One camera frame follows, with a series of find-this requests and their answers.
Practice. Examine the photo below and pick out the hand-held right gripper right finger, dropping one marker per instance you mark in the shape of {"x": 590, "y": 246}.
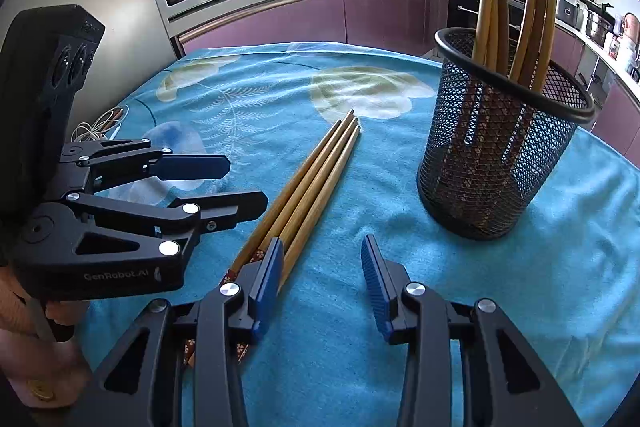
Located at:
{"x": 377, "y": 292}

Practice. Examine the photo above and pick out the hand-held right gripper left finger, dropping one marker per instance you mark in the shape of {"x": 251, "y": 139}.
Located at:
{"x": 267, "y": 287}

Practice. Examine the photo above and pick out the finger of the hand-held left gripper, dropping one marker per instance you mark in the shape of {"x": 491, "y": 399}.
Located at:
{"x": 230, "y": 207}
{"x": 190, "y": 168}

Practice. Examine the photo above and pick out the black mesh utensil holder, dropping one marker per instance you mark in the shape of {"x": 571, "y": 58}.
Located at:
{"x": 480, "y": 167}

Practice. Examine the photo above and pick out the person's left forearm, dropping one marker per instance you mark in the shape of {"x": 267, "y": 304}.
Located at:
{"x": 12, "y": 302}

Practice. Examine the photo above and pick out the person's left hand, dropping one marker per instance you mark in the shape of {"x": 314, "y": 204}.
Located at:
{"x": 55, "y": 367}

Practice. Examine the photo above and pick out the blue floral tablecloth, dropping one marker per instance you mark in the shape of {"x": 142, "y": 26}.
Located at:
{"x": 350, "y": 357}

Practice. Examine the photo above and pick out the pink base cabinets under sink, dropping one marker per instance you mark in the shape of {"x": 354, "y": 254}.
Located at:
{"x": 300, "y": 17}

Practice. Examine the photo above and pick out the pink base cabinets beside oven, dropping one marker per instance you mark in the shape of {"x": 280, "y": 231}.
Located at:
{"x": 620, "y": 112}

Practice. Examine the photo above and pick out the steel stockpot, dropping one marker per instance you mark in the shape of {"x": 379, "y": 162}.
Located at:
{"x": 597, "y": 29}

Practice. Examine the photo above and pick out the pink thermos jug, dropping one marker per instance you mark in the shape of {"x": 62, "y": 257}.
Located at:
{"x": 631, "y": 27}

